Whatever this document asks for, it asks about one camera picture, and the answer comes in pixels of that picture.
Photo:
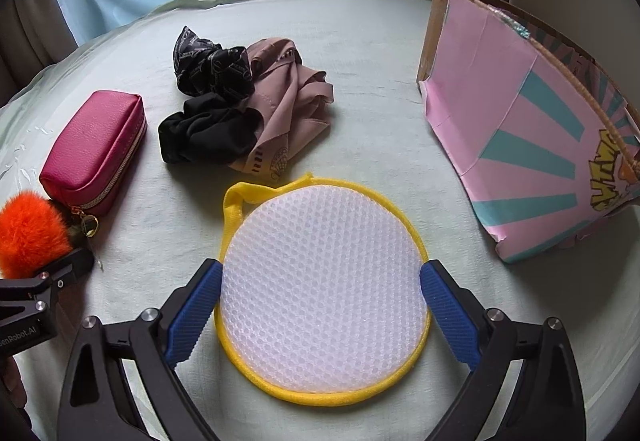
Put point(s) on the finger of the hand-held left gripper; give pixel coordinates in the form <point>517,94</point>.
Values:
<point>65,271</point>

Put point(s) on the orange fluffy pom-pom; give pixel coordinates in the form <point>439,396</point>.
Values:
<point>32,236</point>

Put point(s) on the round white mesh yellow-rimmed pad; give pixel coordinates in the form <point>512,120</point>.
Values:
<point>320,291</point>

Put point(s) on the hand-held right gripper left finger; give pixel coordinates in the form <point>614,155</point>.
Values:
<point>192,316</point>

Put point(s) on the pink striped cardboard box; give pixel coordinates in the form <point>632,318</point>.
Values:
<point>500,111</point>

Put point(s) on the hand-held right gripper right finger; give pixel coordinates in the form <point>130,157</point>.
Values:
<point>450,316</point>

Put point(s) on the plain black scrunchie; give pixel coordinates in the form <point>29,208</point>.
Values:
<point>210,131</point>

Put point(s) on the black printed scrunchie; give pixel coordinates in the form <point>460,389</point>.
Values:
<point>210,66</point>

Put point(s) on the dusty pink cloth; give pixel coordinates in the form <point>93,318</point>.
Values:
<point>295,106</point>

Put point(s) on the pink zip pouch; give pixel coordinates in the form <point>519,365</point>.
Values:
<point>92,151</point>

